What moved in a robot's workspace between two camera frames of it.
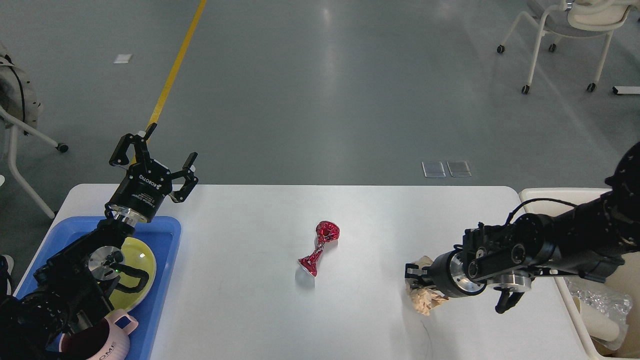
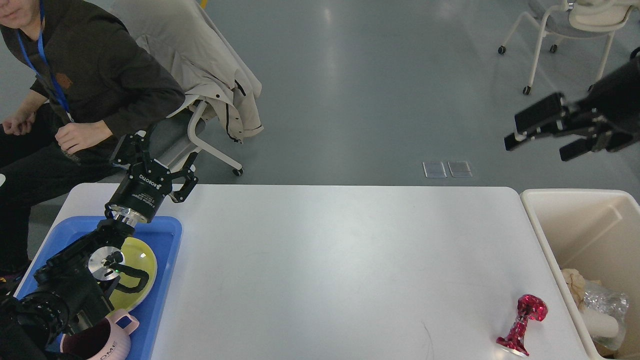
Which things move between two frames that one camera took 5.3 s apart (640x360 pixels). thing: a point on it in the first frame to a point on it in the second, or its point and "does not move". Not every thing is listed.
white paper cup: x=599 y=325 does not move
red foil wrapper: x=326 y=231 to x=528 y=306
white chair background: x=14 y=122 to x=171 y=139
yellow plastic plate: x=137 y=255 does not move
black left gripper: x=147 y=183 does not move
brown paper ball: x=424 y=297 to x=576 y=283
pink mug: x=107 y=339 does not move
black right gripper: x=447 y=273 to x=612 y=106
